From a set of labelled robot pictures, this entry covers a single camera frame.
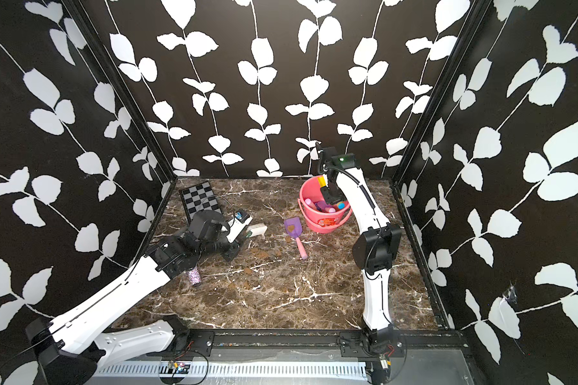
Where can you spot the black front rail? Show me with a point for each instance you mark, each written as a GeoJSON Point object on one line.
{"type": "Point", "coordinates": [350, 343]}

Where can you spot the purple trowel pink handle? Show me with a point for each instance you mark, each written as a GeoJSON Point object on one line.
{"type": "Point", "coordinates": [310, 203]}
{"type": "Point", "coordinates": [294, 230]}
{"type": "Point", "coordinates": [325, 207]}

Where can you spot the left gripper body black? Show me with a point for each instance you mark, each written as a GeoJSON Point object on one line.
{"type": "Point", "coordinates": [229, 250]}

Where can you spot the purple glitter cylinder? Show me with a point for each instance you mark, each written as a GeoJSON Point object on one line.
{"type": "Point", "coordinates": [194, 277]}

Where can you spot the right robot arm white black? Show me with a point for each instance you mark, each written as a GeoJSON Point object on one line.
{"type": "Point", "coordinates": [376, 248]}

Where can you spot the pink plastic bucket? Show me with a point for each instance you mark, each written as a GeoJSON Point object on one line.
{"type": "Point", "coordinates": [321, 217]}

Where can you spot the black white checkerboard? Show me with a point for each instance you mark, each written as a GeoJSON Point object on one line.
{"type": "Point", "coordinates": [197, 198]}

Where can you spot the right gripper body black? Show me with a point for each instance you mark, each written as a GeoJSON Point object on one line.
{"type": "Point", "coordinates": [331, 195]}

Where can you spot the white slotted cable duct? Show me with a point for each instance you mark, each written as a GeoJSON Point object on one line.
{"type": "Point", "coordinates": [198, 369]}

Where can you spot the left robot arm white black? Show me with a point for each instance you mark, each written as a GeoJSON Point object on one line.
{"type": "Point", "coordinates": [76, 345]}

